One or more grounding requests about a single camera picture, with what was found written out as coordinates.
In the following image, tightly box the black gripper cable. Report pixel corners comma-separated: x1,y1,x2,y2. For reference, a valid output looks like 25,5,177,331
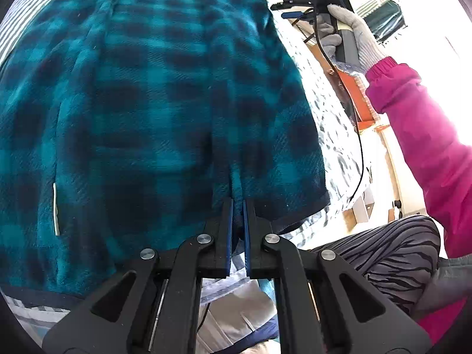
313,6,367,201

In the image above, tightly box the orange wooden furniture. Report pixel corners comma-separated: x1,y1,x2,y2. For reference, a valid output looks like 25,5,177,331
291,22,401,228

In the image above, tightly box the black wire clothes rack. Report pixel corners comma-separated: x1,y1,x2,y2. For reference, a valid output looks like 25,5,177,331
356,0,406,43

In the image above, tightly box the zebra striped trouser leg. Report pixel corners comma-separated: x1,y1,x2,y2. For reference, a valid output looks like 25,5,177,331
313,215,441,314

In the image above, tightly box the dark green hanging cloth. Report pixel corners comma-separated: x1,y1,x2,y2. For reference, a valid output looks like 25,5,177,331
365,0,405,42

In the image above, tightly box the teal plaid fleece jacket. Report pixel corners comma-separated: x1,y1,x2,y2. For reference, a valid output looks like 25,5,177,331
0,0,331,299

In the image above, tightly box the grey knit gloved hand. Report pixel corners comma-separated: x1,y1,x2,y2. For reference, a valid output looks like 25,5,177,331
316,4,385,74

